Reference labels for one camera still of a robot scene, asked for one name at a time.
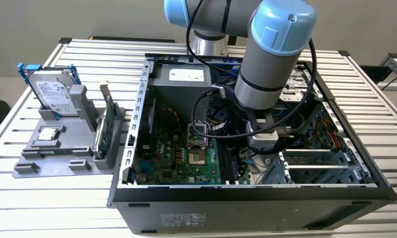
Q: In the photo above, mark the silver CPU chip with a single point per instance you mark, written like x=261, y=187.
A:
x=48, y=134

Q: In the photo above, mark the CPU socket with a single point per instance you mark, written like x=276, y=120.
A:
x=197, y=158

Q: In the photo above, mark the green motherboard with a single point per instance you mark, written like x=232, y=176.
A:
x=165, y=153

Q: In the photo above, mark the hard disk blue carrier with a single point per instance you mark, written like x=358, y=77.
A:
x=50, y=91

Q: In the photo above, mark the green graphics card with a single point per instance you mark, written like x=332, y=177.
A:
x=105, y=129

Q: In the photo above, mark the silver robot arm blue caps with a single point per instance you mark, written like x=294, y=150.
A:
x=270, y=62

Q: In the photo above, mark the silver expansion slot cover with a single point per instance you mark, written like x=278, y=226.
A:
x=317, y=167
x=304, y=151

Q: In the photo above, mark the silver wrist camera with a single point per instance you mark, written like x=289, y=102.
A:
x=262, y=140

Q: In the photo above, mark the grey power supply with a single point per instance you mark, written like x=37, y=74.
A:
x=174, y=99

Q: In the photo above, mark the grey parts rack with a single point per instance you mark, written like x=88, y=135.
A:
x=72, y=138

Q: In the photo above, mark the silver disk bay cage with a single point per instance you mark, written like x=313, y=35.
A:
x=297, y=94

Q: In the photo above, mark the black PC case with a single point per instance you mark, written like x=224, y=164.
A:
x=250, y=213

